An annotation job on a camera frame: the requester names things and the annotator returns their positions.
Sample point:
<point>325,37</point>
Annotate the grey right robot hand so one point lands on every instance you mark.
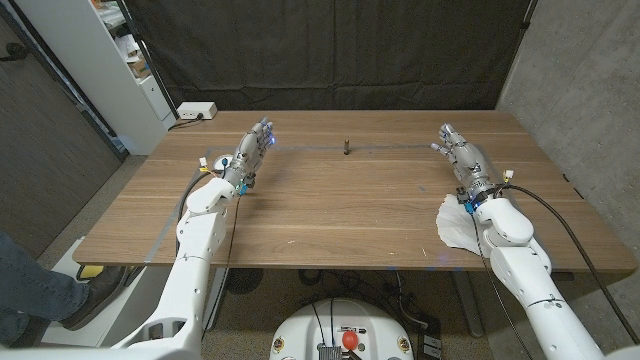
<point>467,162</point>

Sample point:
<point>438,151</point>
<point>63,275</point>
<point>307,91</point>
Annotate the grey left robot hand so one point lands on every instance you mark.
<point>246,155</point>

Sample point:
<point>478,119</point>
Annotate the white paper towel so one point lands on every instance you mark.
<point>455,225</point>

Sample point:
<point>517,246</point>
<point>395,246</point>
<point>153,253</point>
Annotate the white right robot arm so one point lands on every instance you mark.
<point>525,270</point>

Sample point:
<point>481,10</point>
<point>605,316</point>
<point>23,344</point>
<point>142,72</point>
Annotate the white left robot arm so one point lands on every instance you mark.
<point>192,260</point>

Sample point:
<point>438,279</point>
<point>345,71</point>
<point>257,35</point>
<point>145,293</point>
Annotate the white jar lid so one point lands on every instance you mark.
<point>219,161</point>

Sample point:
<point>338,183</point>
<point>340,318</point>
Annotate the white power strip box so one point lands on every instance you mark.
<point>196,110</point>

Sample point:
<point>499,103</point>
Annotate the black round vented disc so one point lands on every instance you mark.
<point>245,280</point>

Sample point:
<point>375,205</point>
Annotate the black backdrop curtain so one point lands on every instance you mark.
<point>330,55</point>

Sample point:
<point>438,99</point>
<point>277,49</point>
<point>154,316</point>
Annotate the black backdrop stand pole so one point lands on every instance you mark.
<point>150,65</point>
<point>526,20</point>

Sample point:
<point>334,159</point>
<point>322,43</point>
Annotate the small cardboard box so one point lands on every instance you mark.
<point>139,67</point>

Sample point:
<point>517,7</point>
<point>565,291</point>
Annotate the grey table leg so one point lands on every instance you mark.
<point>216,300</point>
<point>467,305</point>

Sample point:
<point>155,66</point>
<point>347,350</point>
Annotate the white shelf cabinet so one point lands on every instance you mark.
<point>95,75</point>

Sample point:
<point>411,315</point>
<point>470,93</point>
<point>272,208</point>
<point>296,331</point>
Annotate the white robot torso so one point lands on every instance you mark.
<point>305,330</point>

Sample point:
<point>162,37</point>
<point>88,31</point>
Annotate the black floor power strip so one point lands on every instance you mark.
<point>430,345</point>

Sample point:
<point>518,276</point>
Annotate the white floor board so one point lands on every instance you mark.
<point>130,310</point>

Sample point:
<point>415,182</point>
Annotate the small yellow object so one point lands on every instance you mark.
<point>91,271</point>

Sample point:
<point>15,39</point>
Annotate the dark person's shoe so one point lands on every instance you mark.
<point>97,295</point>

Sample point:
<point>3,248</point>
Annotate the red emergency stop button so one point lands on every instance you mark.
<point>350,340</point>

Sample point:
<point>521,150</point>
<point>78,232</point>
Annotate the person's leg in jeans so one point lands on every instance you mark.
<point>30,290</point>

